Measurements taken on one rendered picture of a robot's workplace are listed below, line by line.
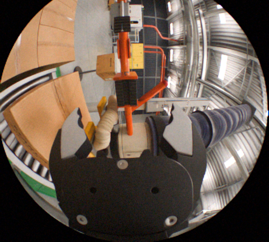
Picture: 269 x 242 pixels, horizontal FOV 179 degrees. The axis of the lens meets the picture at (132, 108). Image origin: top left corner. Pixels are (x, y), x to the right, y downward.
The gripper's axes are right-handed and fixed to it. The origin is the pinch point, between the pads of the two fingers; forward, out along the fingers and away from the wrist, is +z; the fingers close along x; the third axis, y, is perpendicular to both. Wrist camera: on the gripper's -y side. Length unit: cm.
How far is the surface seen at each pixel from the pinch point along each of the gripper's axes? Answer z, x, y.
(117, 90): 8.5, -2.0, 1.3
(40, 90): 6.6, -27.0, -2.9
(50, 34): 52, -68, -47
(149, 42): 1045, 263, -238
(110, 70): 146, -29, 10
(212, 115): 12.1, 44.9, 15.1
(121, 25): 7.3, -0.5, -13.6
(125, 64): 10.3, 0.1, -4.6
